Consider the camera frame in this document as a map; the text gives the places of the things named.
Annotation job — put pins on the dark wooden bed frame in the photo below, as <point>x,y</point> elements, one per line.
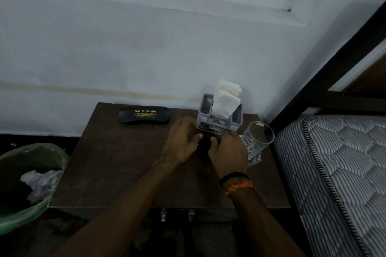
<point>325,79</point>

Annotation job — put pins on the brown bedside table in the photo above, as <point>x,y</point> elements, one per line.
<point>105,169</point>

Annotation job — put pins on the grey plastic organizer box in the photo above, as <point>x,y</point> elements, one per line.
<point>206,106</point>

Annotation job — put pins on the person's left forearm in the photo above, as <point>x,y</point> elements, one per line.
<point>120,214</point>

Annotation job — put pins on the large white paper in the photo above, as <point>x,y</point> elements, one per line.
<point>40,184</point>

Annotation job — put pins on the black eyeglasses case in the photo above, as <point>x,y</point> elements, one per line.
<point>144,115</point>

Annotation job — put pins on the person's right forearm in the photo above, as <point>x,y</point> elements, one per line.
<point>262,223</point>

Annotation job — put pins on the person's left hand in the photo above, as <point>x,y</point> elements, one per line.
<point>181,142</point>

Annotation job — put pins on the clear drinking glass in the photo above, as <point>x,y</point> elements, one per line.
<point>259,139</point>

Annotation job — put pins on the trash bin with green liner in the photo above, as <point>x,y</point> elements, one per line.
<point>18,160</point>

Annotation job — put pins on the clear glass ashtray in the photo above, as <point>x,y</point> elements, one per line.
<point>254,160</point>

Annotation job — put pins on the person's right hand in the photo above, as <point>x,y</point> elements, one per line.
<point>229,154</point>

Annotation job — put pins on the white paper sheet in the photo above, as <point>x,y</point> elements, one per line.
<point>224,103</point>
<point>230,86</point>

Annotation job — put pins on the black wristband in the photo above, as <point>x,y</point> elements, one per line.
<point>233,177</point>

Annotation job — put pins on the striped mattress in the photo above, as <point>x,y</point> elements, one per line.
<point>331,175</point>

